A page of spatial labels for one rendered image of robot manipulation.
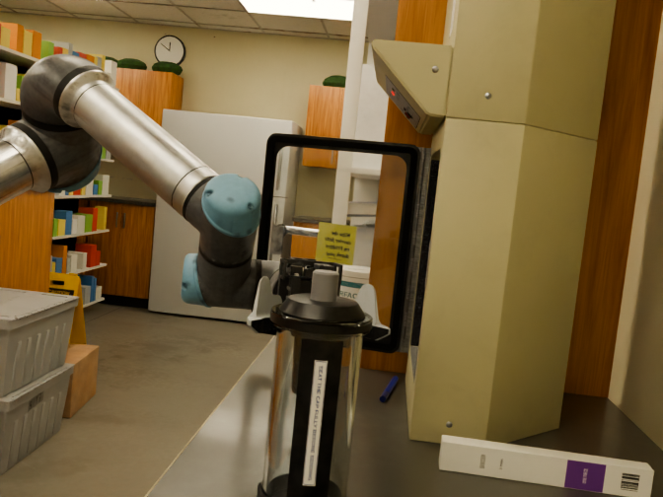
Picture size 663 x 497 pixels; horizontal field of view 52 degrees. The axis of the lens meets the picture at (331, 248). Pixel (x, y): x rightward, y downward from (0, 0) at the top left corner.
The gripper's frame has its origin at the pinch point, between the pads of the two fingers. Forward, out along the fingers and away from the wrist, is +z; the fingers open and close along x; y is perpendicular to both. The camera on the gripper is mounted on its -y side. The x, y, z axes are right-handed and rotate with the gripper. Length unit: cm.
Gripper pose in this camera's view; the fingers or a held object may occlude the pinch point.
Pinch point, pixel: (321, 334)
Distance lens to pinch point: 73.6
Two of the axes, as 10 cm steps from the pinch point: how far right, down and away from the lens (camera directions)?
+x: 9.8, 0.8, 1.8
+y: 0.9, -10.0, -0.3
